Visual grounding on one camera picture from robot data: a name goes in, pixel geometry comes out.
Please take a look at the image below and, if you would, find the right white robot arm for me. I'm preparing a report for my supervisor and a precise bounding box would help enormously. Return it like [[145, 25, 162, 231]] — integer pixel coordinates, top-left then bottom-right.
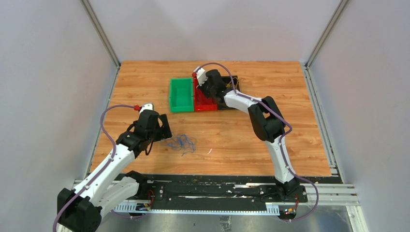
[[192, 68, 300, 202]]

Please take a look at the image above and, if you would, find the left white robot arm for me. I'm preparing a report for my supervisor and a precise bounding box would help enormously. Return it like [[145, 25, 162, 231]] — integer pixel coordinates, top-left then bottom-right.
[[52, 108, 172, 232]]

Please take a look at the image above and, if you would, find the black plastic bin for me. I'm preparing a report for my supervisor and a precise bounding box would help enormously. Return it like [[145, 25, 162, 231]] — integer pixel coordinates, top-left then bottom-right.
[[218, 75, 240, 110]]

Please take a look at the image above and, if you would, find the red plastic bin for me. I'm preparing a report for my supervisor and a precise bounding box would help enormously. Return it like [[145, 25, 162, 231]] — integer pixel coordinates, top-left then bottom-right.
[[193, 78, 218, 112]]

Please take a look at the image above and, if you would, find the green plastic bin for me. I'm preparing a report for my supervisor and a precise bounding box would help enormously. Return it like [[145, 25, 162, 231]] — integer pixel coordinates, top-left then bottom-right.
[[169, 78, 194, 113]]

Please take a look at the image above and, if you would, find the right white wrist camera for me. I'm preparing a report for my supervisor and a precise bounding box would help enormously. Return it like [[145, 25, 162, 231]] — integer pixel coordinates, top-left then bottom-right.
[[192, 66, 207, 86]]

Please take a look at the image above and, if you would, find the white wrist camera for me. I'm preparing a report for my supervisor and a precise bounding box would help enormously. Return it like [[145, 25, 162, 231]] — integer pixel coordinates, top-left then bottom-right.
[[192, 66, 207, 86], [139, 102, 155, 114]]

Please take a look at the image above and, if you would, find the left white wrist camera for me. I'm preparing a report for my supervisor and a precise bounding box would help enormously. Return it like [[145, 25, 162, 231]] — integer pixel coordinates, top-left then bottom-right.
[[139, 102, 155, 114]]

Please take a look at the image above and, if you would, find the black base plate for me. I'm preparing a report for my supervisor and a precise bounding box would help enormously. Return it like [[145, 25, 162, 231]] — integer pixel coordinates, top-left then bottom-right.
[[105, 173, 343, 212]]

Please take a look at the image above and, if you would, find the aluminium frame post left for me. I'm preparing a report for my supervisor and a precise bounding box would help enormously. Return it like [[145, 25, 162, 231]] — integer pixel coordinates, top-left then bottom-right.
[[80, 0, 121, 69]]

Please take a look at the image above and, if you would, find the aluminium frame post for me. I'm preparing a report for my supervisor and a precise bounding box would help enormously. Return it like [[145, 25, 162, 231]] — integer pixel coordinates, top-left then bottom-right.
[[80, 0, 121, 69], [305, 0, 350, 69]]

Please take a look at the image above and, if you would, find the aluminium frame post right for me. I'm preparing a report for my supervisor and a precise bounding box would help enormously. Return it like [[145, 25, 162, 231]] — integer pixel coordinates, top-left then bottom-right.
[[305, 0, 350, 69]]

